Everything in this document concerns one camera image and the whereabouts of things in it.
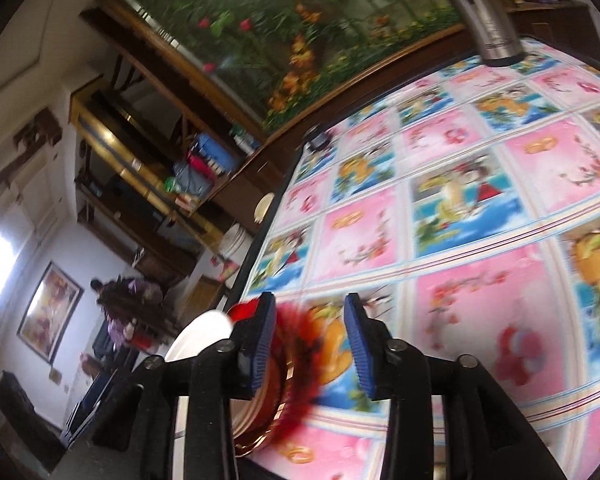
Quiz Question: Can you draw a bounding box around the small black device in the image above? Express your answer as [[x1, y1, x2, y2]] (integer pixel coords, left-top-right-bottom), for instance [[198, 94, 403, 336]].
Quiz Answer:
[[304, 127, 333, 151]]

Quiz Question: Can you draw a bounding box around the white plastic bucket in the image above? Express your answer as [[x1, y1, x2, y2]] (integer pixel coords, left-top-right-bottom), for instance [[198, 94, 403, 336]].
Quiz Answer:
[[220, 224, 253, 273]]

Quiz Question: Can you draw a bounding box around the framed wall picture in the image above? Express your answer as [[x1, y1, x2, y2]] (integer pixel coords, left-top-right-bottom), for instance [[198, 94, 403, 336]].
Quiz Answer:
[[17, 261, 85, 365]]

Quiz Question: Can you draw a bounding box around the stainless steel thermos jug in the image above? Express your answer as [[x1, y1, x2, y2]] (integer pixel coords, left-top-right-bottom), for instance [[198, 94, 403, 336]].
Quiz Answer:
[[432, 0, 526, 67]]

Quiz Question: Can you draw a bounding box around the artificial flower display case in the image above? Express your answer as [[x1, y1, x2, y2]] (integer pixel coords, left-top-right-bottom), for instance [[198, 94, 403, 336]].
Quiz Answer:
[[105, 0, 476, 133]]

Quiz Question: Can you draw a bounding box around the red thermos flask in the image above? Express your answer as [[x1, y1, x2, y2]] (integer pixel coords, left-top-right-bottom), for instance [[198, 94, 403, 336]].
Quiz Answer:
[[187, 155, 221, 178]]

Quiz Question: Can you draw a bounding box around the large red plastic plate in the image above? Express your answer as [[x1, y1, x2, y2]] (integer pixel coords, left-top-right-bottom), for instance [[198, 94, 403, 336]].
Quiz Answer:
[[227, 301, 333, 458]]

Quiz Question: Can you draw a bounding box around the blue thermos flask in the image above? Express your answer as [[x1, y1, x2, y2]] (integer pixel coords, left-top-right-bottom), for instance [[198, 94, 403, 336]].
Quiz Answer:
[[195, 132, 238, 171]]

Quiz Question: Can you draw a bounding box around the white spray bottle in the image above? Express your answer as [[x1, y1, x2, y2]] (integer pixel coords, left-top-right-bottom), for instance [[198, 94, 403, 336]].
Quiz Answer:
[[232, 127, 261, 156]]

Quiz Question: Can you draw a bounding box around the stack of cream bowls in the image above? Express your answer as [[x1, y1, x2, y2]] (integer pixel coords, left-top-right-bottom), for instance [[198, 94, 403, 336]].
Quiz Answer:
[[254, 192, 276, 223]]

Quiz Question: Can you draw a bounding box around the black sofa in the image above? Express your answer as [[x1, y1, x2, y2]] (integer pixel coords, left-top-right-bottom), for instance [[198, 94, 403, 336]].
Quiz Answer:
[[0, 370, 63, 471]]

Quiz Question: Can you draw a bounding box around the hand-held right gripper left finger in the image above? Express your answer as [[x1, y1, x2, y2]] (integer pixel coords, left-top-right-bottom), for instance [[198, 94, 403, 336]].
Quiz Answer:
[[92, 291, 278, 480]]

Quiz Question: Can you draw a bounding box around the shallow white bowl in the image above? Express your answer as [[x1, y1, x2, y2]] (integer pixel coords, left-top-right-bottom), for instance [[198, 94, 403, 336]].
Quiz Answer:
[[165, 310, 233, 362]]

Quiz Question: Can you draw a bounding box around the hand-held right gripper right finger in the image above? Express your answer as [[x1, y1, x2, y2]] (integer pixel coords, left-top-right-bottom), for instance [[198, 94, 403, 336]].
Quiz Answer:
[[343, 292, 568, 480]]

